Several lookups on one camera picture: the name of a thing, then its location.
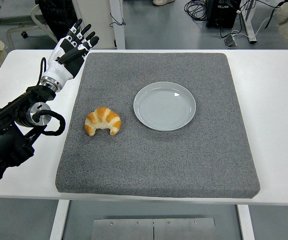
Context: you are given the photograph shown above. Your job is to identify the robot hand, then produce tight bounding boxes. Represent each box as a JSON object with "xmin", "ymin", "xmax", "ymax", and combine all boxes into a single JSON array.
[{"xmin": 43, "ymin": 18, "xmax": 100, "ymax": 85}]

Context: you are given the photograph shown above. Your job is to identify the golden croissant bread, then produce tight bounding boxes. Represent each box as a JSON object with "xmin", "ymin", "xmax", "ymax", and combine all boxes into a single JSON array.
[{"xmin": 84, "ymin": 106, "xmax": 122, "ymax": 137}]

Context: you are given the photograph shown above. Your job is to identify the grey round plate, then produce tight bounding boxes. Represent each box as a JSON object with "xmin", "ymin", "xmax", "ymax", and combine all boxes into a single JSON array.
[{"xmin": 133, "ymin": 81, "xmax": 197, "ymax": 133}]

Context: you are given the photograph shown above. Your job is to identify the white chair base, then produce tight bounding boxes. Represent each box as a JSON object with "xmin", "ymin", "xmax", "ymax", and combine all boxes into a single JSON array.
[{"xmin": 7, "ymin": 3, "xmax": 59, "ymax": 51}]

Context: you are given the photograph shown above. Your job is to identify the black jacket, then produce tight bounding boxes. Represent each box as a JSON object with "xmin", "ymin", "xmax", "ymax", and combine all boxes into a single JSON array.
[{"xmin": 35, "ymin": 0, "xmax": 78, "ymax": 42}]

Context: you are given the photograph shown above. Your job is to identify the white cabinet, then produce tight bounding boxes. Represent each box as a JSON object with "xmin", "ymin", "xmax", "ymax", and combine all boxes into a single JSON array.
[{"xmin": 72, "ymin": 0, "xmax": 117, "ymax": 50}]

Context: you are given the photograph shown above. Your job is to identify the person's shoe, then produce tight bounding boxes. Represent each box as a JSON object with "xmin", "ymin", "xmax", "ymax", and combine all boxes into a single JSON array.
[{"xmin": 152, "ymin": 0, "xmax": 176, "ymax": 6}]

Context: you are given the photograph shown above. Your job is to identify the grey speckled mat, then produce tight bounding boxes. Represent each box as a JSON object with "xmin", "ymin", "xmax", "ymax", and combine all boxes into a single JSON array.
[{"xmin": 55, "ymin": 52, "xmax": 261, "ymax": 200}]

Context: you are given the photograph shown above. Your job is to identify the white table leg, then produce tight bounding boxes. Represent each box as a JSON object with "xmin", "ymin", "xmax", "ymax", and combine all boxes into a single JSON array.
[
  {"xmin": 49, "ymin": 199, "xmax": 71, "ymax": 240},
  {"xmin": 236, "ymin": 204, "xmax": 256, "ymax": 240}
]

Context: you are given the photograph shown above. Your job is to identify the black computer tower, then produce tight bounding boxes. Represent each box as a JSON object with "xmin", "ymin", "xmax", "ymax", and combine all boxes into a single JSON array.
[{"xmin": 206, "ymin": 0, "xmax": 242, "ymax": 29}]

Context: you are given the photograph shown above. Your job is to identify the grey power adapter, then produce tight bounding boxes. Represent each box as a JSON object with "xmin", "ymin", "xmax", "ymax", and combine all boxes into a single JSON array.
[{"xmin": 224, "ymin": 34, "xmax": 239, "ymax": 48}]

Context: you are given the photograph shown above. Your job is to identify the white desk leg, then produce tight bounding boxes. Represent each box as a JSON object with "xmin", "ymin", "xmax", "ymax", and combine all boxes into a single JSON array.
[{"xmin": 240, "ymin": 0, "xmax": 257, "ymax": 45}]

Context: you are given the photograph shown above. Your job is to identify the white post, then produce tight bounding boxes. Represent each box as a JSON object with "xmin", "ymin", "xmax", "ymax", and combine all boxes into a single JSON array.
[{"xmin": 109, "ymin": 0, "xmax": 126, "ymax": 50}]

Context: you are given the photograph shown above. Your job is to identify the thin black cable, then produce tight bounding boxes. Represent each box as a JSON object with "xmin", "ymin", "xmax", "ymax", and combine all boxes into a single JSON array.
[{"xmin": 109, "ymin": 12, "xmax": 126, "ymax": 27}]

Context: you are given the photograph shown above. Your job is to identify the black cable bundle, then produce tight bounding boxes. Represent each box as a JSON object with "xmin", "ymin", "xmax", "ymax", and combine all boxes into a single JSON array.
[{"xmin": 185, "ymin": 0, "xmax": 208, "ymax": 22}]

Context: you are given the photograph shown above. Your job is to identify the white cable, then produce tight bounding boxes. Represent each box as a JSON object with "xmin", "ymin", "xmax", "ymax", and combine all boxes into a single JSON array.
[{"xmin": 230, "ymin": 14, "xmax": 272, "ymax": 41}]

